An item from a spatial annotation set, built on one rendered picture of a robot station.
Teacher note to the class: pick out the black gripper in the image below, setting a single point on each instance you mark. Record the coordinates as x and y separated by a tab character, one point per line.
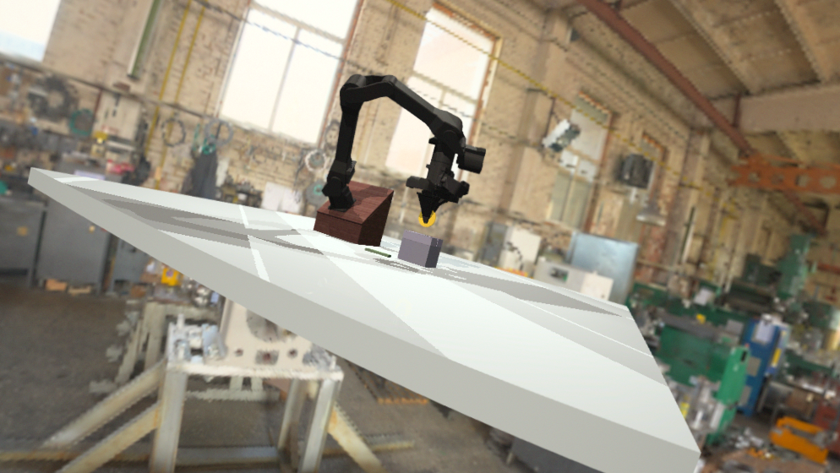
432	196

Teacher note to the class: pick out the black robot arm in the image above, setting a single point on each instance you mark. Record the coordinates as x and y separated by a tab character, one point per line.
448	138

